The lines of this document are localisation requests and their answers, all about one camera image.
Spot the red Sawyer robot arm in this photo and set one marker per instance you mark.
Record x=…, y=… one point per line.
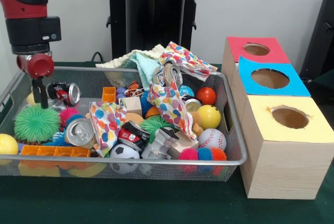
x=31, y=31

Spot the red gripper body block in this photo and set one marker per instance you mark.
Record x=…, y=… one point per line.
x=35, y=65

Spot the large polka dot cloth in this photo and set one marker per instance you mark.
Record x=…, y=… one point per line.
x=185, y=59

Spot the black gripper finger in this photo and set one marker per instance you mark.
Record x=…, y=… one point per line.
x=40, y=92

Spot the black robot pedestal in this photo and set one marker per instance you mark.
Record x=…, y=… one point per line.
x=151, y=31

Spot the black and white soccer ball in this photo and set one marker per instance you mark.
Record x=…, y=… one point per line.
x=124, y=153

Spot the crushed silver can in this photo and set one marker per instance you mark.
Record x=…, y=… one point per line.
x=79, y=131

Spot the large green spiky ball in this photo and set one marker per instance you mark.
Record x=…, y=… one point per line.
x=36, y=123

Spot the small polka dot cloth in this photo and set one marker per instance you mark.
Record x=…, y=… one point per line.
x=107, y=125

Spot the wooden box with three holes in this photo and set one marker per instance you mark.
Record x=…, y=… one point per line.
x=282, y=161

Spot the white baseball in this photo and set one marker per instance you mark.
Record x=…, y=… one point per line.
x=212, y=139

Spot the cream muslin cloth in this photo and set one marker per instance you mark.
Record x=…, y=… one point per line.
x=117, y=62

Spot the shallow clear bin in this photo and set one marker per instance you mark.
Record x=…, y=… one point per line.
x=156, y=175

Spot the yellow smiley ball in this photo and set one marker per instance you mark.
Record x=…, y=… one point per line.
x=209, y=117

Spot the crushed red black can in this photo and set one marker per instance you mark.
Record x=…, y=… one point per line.
x=68, y=93

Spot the mint green cloth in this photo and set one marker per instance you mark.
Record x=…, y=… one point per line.
x=146, y=70

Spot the red ball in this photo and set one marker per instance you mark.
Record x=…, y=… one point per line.
x=206, y=95

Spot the black flat panel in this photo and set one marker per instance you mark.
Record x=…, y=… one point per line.
x=321, y=36

